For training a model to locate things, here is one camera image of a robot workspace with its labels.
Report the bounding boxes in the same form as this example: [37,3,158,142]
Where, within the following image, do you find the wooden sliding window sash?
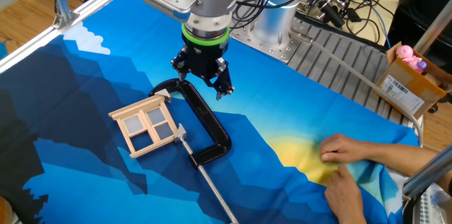
[121,105,171,137]

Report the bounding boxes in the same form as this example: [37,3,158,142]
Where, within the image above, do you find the large black case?
[387,0,452,66]

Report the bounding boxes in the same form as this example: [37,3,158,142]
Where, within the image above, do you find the blue cable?
[369,4,393,50]

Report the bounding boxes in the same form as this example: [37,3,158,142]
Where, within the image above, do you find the person's left hand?
[323,164,368,224]

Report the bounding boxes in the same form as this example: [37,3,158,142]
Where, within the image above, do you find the wooden miniature window frame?
[107,93,179,160]

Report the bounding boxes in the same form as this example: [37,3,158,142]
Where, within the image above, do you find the green flange ring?
[181,23,232,47]

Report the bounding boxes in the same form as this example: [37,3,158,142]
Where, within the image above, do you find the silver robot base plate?
[231,22,301,64]

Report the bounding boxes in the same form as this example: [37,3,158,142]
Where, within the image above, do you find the pink toy figure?
[395,44,423,73]

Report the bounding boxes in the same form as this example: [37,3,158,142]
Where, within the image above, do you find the person's right hand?
[319,132,372,164]

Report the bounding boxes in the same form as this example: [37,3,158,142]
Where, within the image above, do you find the black metal C-clamp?
[148,78,241,224]

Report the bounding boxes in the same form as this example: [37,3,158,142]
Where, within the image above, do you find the aluminium table edge rail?
[0,0,142,75]

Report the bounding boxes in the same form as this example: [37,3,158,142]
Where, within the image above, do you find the person's right forearm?
[369,141,452,192]

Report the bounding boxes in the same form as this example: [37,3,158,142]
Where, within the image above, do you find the white perforated tray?
[402,181,452,224]

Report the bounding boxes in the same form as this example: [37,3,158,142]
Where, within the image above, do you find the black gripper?
[170,36,236,102]

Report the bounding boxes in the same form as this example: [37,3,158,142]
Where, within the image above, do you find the blue mountain print cloth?
[0,0,421,224]

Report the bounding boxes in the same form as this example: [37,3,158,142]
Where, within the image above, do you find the brown cardboard box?
[374,42,452,121]

